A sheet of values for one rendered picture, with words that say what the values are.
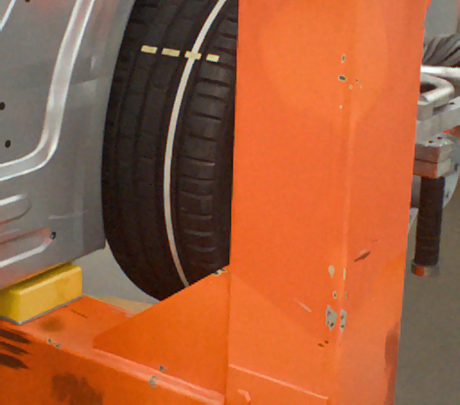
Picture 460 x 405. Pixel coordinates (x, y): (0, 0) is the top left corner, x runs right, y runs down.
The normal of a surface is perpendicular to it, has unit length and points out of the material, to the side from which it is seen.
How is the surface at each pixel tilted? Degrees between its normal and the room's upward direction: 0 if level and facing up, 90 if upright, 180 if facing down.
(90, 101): 90
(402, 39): 90
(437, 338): 0
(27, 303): 90
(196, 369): 90
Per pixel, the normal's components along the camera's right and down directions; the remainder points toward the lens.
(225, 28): -0.40, -0.51
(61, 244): 0.82, 0.19
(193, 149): -0.56, 0.04
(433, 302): 0.04, -0.95
